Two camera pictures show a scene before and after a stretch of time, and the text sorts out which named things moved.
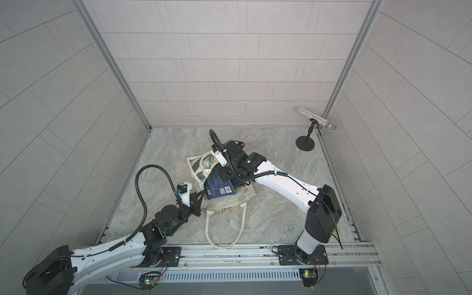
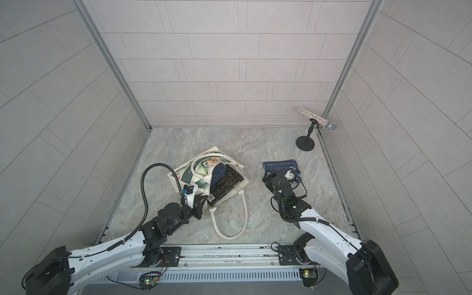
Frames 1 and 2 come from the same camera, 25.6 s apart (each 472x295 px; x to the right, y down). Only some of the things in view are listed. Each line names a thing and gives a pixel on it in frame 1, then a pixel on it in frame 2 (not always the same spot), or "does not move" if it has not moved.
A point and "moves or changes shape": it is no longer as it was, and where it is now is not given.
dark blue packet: [216, 186] to [279, 166]
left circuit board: [149, 280] does not move
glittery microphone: [324, 122] does not move
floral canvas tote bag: [201, 165] moves or changes shape
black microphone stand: [305, 142] does not move
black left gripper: [195, 204] does not move
